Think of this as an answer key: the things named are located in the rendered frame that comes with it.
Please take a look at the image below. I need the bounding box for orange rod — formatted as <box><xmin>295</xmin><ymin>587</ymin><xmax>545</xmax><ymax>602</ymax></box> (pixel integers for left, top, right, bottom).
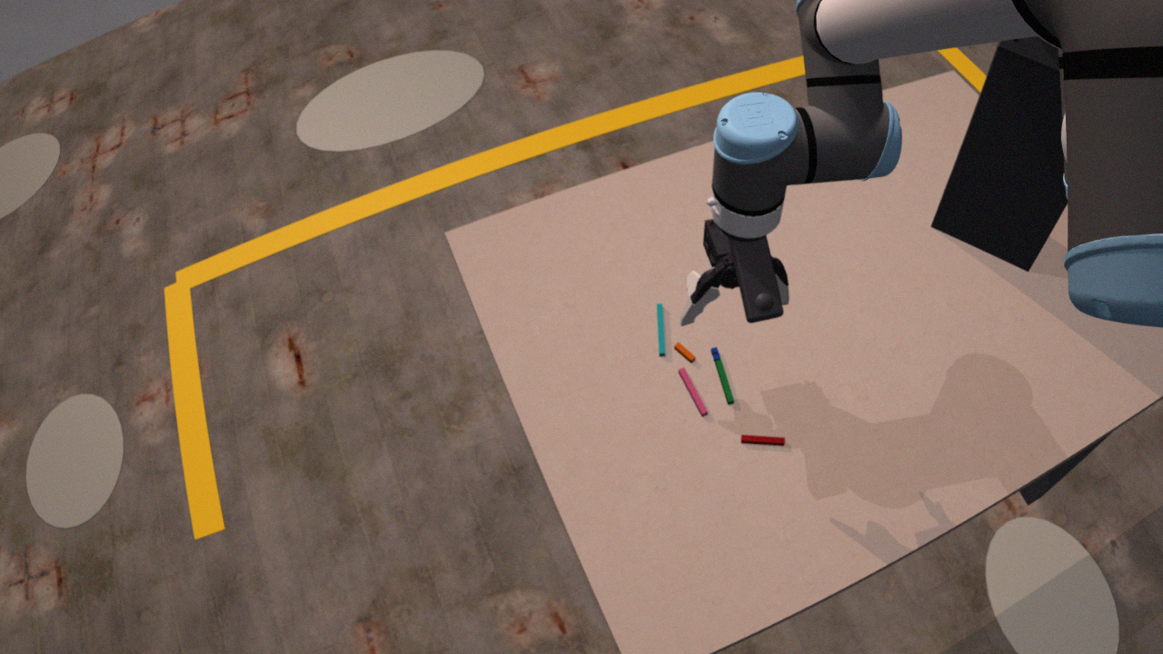
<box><xmin>675</xmin><ymin>342</ymin><xmax>695</xmax><ymax>363</ymax></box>

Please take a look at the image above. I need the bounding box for turquoise rod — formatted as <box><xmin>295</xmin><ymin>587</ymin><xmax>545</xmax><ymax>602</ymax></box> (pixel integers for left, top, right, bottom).
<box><xmin>657</xmin><ymin>303</ymin><xmax>665</xmax><ymax>357</ymax></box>

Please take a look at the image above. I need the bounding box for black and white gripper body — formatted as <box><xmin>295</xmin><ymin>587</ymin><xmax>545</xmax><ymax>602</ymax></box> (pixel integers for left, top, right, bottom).
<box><xmin>702</xmin><ymin>219</ymin><xmax>768</xmax><ymax>289</ymax></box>

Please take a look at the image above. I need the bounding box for pink rod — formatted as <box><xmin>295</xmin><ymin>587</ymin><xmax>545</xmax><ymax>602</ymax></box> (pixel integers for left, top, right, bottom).
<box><xmin>679</xmin><ymin>368</ymin><xmax>708</xmax><ymax>417</ymax></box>

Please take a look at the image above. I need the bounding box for green rod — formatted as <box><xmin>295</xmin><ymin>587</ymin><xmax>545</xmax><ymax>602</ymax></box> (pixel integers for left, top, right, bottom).
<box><xmin>715</xmin><ymin>360</ymin><xmax>734</xmax><ymax>405</ymax></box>

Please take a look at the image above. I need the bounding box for red rod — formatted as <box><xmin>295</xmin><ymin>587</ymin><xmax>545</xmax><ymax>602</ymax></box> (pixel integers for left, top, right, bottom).
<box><xmin>741</xmin><ymin>435</ymin><xmax>785</xmax><ymax>446</ymax></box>

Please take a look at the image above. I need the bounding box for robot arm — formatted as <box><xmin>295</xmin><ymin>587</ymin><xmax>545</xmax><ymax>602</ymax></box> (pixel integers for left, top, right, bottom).
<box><xmin>707</xmin><ymin>0</ymin><xmax>1163</xmax><ymax>328</ymax></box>

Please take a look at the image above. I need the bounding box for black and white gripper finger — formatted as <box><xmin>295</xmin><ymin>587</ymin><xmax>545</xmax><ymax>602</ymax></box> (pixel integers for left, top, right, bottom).
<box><xmin>771</xmin><ymin>256</ymin><xmax>790</xmax><ymax>305</ymax></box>
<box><xmin>680</xmin><ymin>266</ymin><xmax>721</xmax><ymax>326</ymax></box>

